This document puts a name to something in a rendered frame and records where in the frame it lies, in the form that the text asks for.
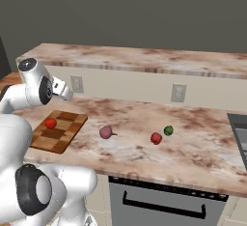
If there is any grey dishwasher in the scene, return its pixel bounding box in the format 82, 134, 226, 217
108, 176, 230, 226

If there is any purple onion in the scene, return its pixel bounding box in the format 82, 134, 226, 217
98, 126, 119, 140

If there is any red tomato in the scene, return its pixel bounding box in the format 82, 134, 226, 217
44, 118, 58, 129

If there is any grey sink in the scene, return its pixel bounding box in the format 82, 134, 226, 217
227, 113, 247, 172

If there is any black dishwasher handle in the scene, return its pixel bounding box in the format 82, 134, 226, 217
122, 190, 206, 220

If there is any checkered wooden cutting board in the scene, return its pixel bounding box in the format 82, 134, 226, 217
30, 109, 89, 155

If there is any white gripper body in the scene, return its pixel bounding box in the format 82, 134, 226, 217
59, 81, 74, 102

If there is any grey wall outlet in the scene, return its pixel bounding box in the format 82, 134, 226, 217
170, 82, 187, 103
69, 75, 85, 95

